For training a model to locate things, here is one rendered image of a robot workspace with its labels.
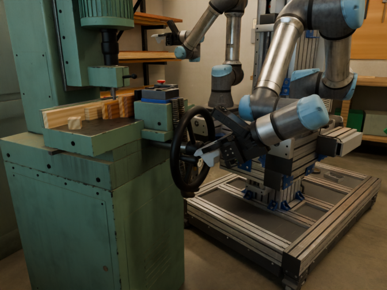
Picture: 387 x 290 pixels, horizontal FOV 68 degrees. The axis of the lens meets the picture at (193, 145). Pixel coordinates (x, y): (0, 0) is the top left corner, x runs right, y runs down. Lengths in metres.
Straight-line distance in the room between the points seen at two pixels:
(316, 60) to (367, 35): 2.29
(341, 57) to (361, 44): 2.88
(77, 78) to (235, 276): 1.22
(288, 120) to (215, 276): 1.14
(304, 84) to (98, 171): 0.93
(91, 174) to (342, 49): 0.94
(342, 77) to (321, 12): 0.35
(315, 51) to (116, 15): 1.14
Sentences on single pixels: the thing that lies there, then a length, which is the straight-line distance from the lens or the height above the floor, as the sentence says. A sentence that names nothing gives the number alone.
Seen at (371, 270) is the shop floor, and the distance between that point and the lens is 1.93.
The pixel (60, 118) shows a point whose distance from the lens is 0.97.
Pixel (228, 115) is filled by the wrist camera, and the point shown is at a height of 0.96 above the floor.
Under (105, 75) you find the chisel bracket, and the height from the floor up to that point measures 1.04.
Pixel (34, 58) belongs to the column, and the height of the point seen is 1.10.
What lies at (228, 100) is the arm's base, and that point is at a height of 0.86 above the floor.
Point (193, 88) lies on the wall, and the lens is 4.81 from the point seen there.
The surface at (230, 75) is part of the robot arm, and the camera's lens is 1.66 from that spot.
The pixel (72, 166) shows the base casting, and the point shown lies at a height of 0.76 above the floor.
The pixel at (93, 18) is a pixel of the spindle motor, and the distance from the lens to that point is 1.03.
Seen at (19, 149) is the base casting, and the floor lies 0.78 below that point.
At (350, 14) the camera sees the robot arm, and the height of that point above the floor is 1.22.
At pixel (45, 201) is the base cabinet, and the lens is 1.22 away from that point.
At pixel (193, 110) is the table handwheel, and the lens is 0.89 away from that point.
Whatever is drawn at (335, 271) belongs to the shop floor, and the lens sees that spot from 1.83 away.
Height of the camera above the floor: 1.12
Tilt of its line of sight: 18 degrees down
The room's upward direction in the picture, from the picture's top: straight up
